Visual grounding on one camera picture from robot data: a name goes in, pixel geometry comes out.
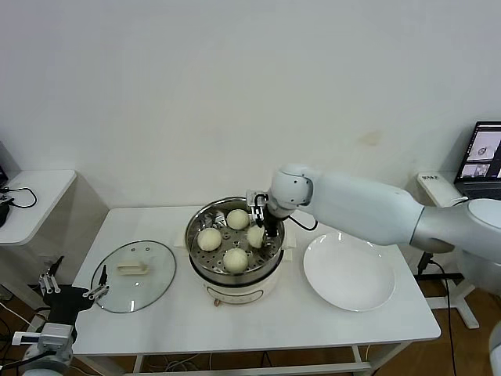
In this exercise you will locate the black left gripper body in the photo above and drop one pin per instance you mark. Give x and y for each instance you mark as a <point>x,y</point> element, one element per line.
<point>66,301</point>

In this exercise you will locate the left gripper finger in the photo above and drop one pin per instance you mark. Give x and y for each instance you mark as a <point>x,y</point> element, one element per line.
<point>47,284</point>
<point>102,286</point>

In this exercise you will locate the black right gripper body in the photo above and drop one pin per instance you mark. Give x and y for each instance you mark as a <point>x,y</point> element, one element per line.
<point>260,203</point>

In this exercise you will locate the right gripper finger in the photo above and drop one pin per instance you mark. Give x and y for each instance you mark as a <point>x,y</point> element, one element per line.
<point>271,229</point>
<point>259,221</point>

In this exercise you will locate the white steamed baozi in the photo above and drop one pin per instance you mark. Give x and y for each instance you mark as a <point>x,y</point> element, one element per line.
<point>208,239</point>
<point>235,260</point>
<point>254,236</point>
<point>238,219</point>

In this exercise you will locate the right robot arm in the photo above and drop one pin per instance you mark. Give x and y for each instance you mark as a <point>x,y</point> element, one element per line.
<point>360,207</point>

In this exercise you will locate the stainless steel steamer basket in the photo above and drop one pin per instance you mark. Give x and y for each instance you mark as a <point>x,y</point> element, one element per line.
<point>195,235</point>

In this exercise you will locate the cream electric cooker base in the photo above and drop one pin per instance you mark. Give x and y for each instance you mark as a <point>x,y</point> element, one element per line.
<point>242,291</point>

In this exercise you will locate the white round plate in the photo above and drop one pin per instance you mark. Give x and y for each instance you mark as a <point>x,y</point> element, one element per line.
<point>348,274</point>

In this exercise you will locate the white work table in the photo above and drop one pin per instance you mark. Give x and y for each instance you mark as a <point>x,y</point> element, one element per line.
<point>274,325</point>

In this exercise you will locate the white side desk with label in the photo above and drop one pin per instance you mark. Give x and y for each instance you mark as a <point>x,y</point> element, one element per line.
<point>467,309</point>

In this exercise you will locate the grey open laptop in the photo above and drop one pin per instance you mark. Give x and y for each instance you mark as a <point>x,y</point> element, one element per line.
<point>481,156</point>

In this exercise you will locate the white wall socket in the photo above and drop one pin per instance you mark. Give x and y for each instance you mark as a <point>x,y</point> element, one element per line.
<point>49,260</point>

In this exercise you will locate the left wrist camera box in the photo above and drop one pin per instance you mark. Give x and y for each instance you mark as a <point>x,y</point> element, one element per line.
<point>23,338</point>

